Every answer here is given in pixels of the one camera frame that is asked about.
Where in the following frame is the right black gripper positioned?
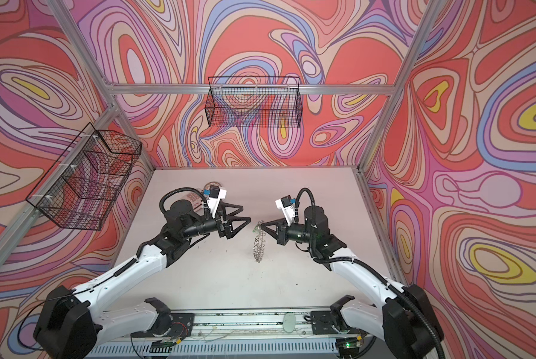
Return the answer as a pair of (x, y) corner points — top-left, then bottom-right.
(262, 216), (317, 246)

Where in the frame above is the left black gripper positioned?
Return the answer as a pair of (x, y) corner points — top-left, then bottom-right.
(180, 203), (249, 243)

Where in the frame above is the metal disc key ring holder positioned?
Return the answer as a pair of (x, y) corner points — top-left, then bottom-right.
(253, 221), (266, 263)

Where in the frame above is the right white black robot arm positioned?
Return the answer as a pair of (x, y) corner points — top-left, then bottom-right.
(260, 188), (446, 358)

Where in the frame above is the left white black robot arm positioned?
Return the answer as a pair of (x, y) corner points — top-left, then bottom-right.
(33, 185), (251, 358)

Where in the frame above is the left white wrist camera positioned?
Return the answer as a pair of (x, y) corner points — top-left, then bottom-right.
(204, 185), (227, 218)

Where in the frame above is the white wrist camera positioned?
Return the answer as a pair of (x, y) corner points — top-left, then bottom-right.
(204, 185), (227, 218)
(275, 195), (297, 226)

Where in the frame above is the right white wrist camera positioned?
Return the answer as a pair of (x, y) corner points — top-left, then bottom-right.
(275, 195), (297, 226)

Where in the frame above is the white oval puck on rail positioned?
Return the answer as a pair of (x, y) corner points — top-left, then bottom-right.
(282, 312), (296, 334)

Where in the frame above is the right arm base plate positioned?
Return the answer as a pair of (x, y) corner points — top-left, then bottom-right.
(305, 311), (361, 335)

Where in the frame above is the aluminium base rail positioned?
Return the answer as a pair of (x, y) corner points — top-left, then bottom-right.
(73, 304), (379, 358)

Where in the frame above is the black wire basket back wall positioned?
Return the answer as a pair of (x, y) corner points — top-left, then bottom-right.
(204, 75), (303, 129)

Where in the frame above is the black wire basket wall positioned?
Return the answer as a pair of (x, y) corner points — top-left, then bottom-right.
(204, 75), (303, 129)
(26, 124), (142, 231)

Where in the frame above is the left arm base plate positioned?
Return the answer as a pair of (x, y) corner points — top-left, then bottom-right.
(131, 312), (196, 339)

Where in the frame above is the black wire basket left wall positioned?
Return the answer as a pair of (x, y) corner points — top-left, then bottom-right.
(26, 124), (142, 231)

